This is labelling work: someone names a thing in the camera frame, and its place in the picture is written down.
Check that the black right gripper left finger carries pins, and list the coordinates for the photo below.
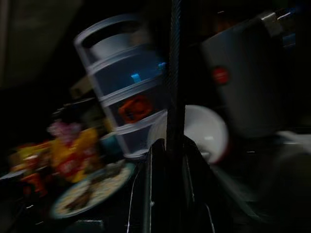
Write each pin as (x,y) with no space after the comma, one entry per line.
(158,184)

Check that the beige box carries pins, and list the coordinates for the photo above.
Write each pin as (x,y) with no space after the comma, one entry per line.
(81,88)

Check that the floral plate pink rim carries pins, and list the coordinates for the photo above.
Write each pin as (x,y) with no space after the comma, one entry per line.
(102,189)

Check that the white bowl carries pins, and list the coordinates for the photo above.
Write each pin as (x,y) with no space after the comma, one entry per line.
(204,126)

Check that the yellow snack packet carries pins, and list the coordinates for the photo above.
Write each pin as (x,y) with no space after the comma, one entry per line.
(73,155)

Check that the red orange snack packet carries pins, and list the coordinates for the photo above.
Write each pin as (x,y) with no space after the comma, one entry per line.
(31,170)

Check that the grey tiered container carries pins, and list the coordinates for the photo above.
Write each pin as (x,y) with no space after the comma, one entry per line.
(116,60)

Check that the grey tumbler red logo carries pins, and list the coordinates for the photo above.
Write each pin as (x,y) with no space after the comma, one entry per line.
(247,85)

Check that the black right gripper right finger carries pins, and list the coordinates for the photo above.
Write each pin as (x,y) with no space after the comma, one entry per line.
(196,194)

